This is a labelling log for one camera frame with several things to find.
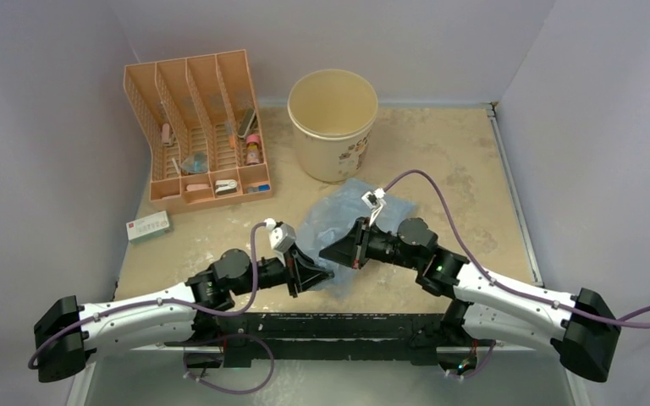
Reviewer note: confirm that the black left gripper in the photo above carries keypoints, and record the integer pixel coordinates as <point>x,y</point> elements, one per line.
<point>305,273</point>

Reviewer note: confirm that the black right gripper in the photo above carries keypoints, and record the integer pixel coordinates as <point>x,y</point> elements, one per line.
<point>352,250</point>

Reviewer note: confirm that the light blue plastic trash bag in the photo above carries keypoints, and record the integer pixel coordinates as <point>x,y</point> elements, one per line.
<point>328,220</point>

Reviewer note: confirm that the beige plastic trash bin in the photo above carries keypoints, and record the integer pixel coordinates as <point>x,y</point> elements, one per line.
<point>332,112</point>

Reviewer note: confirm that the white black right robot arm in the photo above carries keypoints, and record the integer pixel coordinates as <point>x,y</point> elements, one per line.
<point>494,307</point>

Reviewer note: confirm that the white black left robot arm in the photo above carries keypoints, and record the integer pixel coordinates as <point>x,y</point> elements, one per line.
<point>70,335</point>

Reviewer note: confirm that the blue grey stamp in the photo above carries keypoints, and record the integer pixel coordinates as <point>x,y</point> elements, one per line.
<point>258,188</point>

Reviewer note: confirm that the white mini stapler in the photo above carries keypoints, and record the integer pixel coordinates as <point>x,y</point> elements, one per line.
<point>225,187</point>

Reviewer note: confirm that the pink labelled small bottle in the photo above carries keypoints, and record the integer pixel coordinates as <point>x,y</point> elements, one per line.
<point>253,149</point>

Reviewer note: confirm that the pink eraser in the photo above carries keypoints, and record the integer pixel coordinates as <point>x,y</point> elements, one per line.
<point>195,187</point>

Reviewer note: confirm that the blue correction tape package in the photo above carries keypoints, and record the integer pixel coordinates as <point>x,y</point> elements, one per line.
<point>195,163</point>

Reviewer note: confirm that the pink plastic desk organizer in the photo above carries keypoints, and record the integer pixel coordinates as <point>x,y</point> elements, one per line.
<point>201,103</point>

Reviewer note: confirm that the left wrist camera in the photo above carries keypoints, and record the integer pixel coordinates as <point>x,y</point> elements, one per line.
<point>281,236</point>

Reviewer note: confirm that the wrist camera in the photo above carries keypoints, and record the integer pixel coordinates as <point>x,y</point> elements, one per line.
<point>375,201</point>
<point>281,236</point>

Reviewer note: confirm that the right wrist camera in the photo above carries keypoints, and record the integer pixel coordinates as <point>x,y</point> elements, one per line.
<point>375,201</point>

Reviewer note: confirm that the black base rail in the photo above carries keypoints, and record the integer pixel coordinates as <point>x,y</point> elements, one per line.
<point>419,339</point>

